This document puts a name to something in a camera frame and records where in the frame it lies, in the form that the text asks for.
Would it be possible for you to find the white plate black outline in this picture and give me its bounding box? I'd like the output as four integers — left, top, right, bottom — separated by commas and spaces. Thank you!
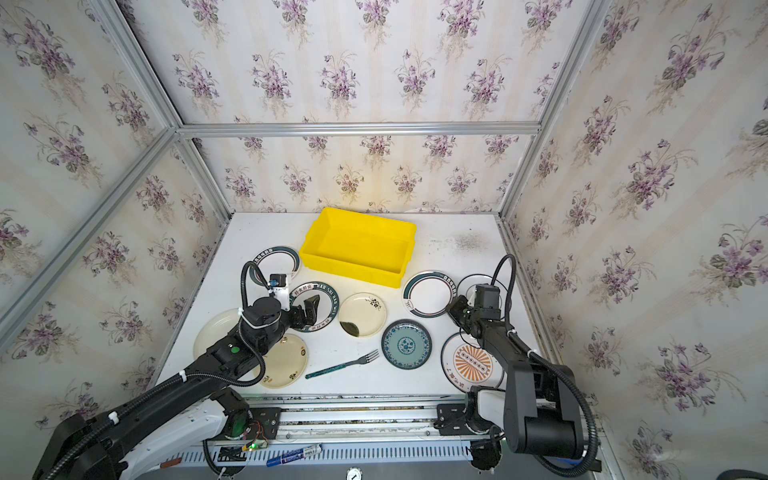
457, 273, 492, 303

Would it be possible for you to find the orange sunburst plate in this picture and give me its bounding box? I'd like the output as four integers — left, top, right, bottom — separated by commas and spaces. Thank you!
441, 333, 505, 393

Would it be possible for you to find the green-rimmed plate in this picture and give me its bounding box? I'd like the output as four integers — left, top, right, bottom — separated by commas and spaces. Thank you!
253, 246, 301, 280

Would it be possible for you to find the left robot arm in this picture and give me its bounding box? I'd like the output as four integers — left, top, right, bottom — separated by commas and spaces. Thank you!
33, 296, 320, 479

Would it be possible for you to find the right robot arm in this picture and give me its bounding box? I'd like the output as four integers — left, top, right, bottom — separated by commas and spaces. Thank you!
446, 254, 602, 478

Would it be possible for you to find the yellow plastic bin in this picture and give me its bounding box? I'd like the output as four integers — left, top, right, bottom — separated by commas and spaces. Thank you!
299, 207, 417, 289

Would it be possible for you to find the green text-rimmed white plate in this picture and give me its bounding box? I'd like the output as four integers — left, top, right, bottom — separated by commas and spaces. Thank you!
289, 281, 340, 333

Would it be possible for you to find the cream floral plate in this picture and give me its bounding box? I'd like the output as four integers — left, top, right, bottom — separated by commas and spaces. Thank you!
259, 334, 309, 389

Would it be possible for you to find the cream plate with dark leaf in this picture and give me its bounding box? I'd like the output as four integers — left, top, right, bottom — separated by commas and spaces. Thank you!
338, 292, 388, 338

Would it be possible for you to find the teal patterned plate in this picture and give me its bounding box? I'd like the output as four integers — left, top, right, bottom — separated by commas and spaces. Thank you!
381, 319, 433, 370

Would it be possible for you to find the plain cream plate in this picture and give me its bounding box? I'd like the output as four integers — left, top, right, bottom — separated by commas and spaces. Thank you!
192, 308, 240, 358

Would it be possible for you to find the blue marker pen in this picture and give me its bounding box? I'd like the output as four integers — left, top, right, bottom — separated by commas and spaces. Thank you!
266, 444, 322, 468

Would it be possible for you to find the red white marker pen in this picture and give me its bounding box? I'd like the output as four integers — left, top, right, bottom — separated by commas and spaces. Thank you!
159, 457, 183, 469

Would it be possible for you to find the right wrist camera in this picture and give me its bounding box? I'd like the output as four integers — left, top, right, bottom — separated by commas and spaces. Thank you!
474, 284, 502, 321

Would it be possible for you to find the green-handled fork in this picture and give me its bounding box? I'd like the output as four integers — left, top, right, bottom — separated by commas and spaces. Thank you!
304, 350, 380, 380

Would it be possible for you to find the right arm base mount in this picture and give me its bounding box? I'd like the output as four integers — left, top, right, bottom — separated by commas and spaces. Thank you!
433, 402, 504, 471

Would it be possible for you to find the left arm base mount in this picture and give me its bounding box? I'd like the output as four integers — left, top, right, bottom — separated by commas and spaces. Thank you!
202, 407, 281, 479

